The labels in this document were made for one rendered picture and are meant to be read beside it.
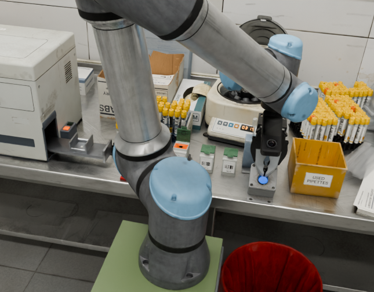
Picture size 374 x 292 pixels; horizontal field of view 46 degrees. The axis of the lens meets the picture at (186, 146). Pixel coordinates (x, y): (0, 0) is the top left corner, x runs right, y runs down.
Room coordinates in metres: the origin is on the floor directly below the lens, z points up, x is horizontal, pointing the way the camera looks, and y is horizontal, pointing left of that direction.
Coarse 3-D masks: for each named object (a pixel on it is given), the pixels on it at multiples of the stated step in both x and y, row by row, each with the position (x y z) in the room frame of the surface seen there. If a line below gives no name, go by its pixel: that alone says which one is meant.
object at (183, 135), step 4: (184, 128) 1.06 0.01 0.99; (180, 132) 1.06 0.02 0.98; (184, 132) 1.06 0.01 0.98; (188, 132) 1.06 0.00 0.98; (180, 136) 1.06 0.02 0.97; (184, 136) 1.06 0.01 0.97; (188, 136) 1.06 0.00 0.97; (176, 140) 1.06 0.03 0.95; (180, 140) 1.06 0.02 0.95; (184, 140) 1.06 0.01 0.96; (188, 140) 1.06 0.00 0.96
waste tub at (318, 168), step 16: (304, 144) 1.07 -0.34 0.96; (320, 144) 1.07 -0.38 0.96; (336, 144) 1.06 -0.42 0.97; (304, 160) 1.07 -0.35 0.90; (320, 160) 1.06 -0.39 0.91; (336, 160) 1.04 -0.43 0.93; (288, 176) 1.02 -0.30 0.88; (304, 176) 0.95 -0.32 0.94; (320, 176) 0.94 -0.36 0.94; (336, 176) 0.94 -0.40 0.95; (304, 192) 0.94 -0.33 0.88; (320, 192) 0.94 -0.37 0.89; (336, 192) 0.93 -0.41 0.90
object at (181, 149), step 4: (176, 144) 1.04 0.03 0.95; (180, 144) 1.04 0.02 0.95; (184, 144) 1.04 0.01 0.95; (188, 144) 1.04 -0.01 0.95; (176, 148) 1.02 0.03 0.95; (180, 148) 1.02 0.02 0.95; (184, 148) 1.02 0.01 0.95; (188, 148) 1.04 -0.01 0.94; (176, 152) 1.01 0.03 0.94; (180, 152) 1.01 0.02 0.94; (184, 152) 1.01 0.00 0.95; (188, 152) 1.05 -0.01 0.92; (180, 156) 1.01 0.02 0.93; (184, 156) 1.01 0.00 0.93
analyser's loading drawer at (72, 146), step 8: (48, 136) 1.10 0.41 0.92; (48, 144) 1.06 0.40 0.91; (56, 144) 1.06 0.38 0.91; (64, 144) 1.06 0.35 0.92; (72, 144) 1.05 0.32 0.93; (80, 144) 1.07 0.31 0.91; (88, 144) 1.04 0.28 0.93; (96, 144) 1.07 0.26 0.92; (104, 144) 1.08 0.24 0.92; (56, 152) 1.04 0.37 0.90; (64, 152) 1.03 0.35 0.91; (72, 152) 1.03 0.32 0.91; (80, 152) 1.03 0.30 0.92; (88, 152) 1.03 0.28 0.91; (96, 152) 1.03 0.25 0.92; (104, 152) 1.01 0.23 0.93; (104, 160) 1.01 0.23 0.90
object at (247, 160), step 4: (248, 136) 1.07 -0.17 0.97; (248, 140) 1.05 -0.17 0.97; (248, 144) 1.04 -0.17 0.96; (244, 148) 1.05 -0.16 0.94; (248, 148) 1.04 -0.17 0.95; (244, 152) 1.04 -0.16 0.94; (248, 152) 1.04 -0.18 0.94; (244, 156) 1.04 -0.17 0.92; (248, 156) 1.04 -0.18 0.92; (268, 156) 1.04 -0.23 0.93; (244, 160) 1.04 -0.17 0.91; (248, 160) 1.04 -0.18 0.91; (252, 160) 1.04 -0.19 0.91; (264, 160) 1.04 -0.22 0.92; (268, 160) 1.04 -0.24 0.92; (244, 164) 1.04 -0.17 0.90; (248, 164) 1.04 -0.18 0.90; (264, 164) 1.04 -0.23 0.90; (244, 168) 1.04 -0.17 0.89; (248, 168) 1.04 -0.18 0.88; (244, 172) 1.03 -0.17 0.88; (248, 172) 1.03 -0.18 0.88
